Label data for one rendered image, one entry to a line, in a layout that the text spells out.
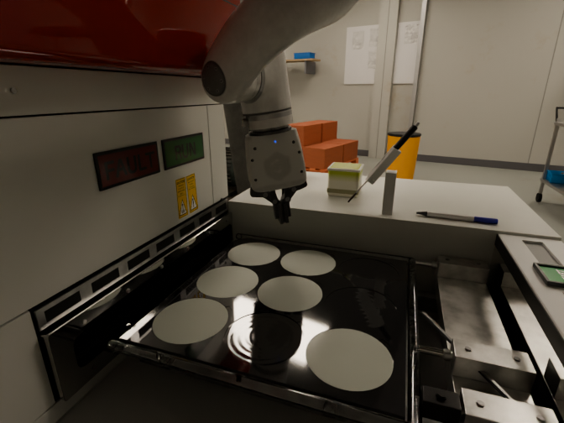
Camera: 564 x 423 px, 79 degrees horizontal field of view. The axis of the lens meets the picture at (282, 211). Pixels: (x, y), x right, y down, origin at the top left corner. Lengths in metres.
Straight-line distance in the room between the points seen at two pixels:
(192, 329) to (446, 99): 6.45
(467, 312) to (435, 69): 6.28
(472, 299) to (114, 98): 0.61
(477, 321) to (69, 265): 0.55
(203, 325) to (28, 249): 0.22
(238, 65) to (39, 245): 0.32
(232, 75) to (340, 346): 0.38
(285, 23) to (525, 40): 6.34
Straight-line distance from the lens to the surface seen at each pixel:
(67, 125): 0.46
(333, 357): 0.44
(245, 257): 0.66
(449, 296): 0.64
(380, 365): 0.45
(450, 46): 6.77
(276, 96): 0.57
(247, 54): 0.49
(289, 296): 0.54
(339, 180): 0.80
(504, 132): 6.73
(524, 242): 0.71
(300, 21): 0.49
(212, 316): 0.51
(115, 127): 0.51
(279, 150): 0.59
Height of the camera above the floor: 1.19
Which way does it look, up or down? 19 degrees down
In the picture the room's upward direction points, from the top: straight up
